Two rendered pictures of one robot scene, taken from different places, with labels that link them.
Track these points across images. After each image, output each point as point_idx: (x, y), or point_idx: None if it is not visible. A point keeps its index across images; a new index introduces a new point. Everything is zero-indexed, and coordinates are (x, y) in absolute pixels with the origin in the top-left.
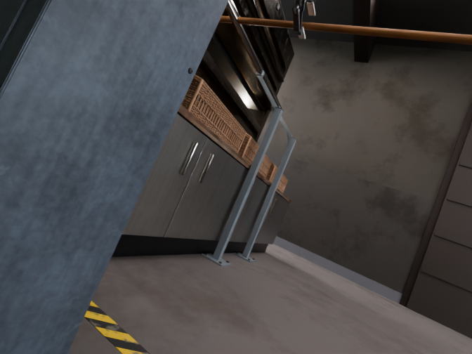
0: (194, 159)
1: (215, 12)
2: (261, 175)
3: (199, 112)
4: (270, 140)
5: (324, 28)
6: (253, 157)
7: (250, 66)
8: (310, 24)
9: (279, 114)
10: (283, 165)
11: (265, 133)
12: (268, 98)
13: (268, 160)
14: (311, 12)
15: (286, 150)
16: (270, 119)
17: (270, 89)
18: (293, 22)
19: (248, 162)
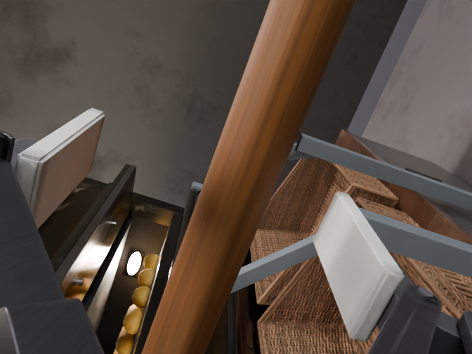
0: None
1: None
2: (471, 238)
3: None
4: (466, 246)
5: (350, 0)
6: (451, 277)
7: (69, 291)
8: (266, 159)
9: (377, 219)
10: (378, 166)
11: (449, 268)
12: (297, 263)
13: (372, 210)
14: (84, 154)
15: (336, 159)
16: (395, 252)
17: (185, 233)
18: (192, 323)
19: None
